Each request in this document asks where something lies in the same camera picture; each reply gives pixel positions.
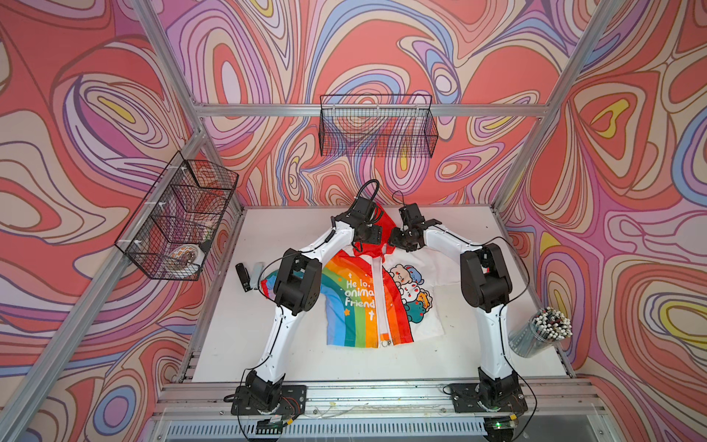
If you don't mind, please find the rainbow kids hooded jacket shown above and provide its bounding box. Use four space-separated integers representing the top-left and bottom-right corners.
258 201 471 349

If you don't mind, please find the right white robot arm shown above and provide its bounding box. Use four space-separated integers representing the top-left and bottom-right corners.
388 204 519 409

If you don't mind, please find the round tin in basket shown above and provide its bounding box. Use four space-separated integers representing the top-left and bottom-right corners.
165 244 204 274

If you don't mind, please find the aluminium cage frame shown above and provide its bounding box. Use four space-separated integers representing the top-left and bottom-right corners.
0 0 707 442

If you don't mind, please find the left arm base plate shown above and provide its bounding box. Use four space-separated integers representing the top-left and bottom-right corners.
230 384 307 417

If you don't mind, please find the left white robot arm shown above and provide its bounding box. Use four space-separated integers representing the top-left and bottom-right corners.
245 196 382 408

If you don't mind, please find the black wire basket back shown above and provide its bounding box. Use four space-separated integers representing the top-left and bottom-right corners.
319 92 439 158

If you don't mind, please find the clear cup of pencils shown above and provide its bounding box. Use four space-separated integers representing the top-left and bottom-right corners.
509 307 573 358

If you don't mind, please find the black wire basket left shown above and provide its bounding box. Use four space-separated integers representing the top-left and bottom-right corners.
114 153 239 281

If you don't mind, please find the black wire basket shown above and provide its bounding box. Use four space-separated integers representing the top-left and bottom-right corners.
319 92 439 158
114 153 239 281

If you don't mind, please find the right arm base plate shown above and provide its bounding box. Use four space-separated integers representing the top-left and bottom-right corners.
442 382 528 415

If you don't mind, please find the black stapler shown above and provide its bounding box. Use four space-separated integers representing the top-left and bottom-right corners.
235 263 252 292

